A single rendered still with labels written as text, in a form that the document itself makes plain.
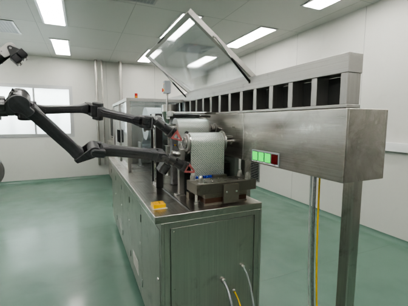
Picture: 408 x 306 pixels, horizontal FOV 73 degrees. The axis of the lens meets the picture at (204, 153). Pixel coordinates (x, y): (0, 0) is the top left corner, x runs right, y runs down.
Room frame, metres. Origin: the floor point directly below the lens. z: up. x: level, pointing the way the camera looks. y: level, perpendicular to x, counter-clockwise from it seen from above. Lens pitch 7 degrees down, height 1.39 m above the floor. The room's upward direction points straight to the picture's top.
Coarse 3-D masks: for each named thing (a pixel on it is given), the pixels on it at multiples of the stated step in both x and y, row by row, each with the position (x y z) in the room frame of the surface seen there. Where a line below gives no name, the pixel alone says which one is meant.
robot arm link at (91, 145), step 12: (12, 96) 1.10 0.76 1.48; (24, 96) 1.13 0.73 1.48; (12, 108) 1.11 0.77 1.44; (24, 108) 1.13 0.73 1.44; (36, 108) 1.19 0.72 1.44; (36, 120) 1.20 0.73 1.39; (48, 120) 1.22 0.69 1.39; (48, 132) 1.24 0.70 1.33; (60, 132) 1.26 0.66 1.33; (60, 144) 1.28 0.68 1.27; (72, 144) 1.31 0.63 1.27; (96, 144) 1.38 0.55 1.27; (72, 156) 1.33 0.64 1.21; (84, 156) 1.35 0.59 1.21
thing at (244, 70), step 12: (192, 12) 1.56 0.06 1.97; (180, 24) 1.70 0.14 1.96; (204, 24) 1.59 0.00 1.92; (168, 36) 1.93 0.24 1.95; (216, 36) 1.62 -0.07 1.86; (156, 48) 2.23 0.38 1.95; (228, 48) 1.65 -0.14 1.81; (240, 60) 1.69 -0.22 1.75; (252, 72) 1.72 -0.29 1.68; (180, 84) 2.66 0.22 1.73
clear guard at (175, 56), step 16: (176, 32) 1.84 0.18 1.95; (192, 32) 1.72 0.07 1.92; (160, 48) 2.22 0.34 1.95; (176, 48) 2.04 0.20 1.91; (192, 48) 1.89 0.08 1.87; (208, 48) 1.77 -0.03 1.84; (160, 64) 2.53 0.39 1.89; (176, 64) 2.31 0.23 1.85; (192, 64) 2.12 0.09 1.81; (208, 64) 1.96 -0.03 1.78; (224, 64) 1.82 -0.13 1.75; (176, 80) 2.64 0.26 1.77; (192, 80) 2.39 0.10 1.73; (208, 80) 2.19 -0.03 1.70; (224, 80) 2.02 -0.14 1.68
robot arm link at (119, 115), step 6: (96, 102) 1.79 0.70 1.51; (102, 108) 1.76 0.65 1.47; (102, 114) 1.75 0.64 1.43; (108, 114) 1.73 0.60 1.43; (114, 114) 1.72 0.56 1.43; (120, 114) 1.70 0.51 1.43; (126, 114) 1.70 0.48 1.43; (120, 120) 1.71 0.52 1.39; (126, 120) 1.69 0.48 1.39; (132, 120) 1.68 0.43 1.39; (138, 120) 1.66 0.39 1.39; (144, 120) 1.65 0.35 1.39; (150, 120) 1.66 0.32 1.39; (144, 126) 1.65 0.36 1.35; (150, 126) 1.67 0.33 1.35
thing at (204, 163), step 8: (192, 152) 1.71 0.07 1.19; (200, 152) 1.73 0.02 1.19; (208, 152) 1.75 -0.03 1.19; (216, 152) 1.78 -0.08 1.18; (192, 160) 1.71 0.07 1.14; (200, 160) 1.73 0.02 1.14; (208, 160) 1.75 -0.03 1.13; (216, 160) 1.78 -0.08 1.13; (200, 168) 1.73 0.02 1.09; (208, 168) 1.75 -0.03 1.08; (216, 168) 1.78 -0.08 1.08
